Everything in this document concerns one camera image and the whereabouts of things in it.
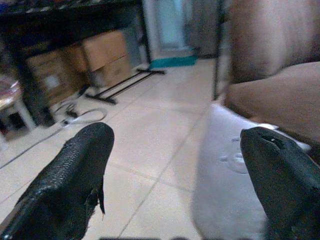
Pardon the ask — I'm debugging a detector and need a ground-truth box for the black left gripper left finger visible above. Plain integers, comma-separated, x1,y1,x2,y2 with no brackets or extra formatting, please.
0,122,115,240

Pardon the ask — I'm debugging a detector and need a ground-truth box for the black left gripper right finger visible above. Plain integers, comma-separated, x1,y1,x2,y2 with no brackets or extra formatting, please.
240,126,320,240

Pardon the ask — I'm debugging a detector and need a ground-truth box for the black metal floor stand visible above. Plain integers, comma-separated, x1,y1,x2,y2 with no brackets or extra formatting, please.
83,67,167,105

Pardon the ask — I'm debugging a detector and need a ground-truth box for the brown sofa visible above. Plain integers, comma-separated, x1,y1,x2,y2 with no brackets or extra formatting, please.
224,0,320,141

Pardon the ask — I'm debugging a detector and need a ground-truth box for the white power strip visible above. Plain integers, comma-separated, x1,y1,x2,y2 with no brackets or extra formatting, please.
60,115,87,126

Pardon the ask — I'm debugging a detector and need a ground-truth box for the white stool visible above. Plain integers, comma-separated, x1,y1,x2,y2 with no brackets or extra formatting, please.
0,74,37,141

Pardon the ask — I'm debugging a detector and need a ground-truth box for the cardboard box with white label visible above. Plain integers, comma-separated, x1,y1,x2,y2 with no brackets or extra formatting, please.
25,46,88,106

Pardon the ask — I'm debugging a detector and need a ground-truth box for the large cardboard box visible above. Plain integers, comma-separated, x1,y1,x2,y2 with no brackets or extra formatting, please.
81,30,133,88

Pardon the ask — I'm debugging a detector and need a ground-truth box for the black metal pole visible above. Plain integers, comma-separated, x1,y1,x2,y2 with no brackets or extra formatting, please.
212,0,226,100

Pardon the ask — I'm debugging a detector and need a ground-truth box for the black table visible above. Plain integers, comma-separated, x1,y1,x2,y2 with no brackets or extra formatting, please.
0,0,153,127

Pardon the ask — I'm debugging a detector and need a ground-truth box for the teal door mat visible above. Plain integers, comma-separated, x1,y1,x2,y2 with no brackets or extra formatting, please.
150,55,198,69

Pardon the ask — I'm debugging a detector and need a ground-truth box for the grey cable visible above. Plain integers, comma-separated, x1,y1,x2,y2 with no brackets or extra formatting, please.
0,99,108,170

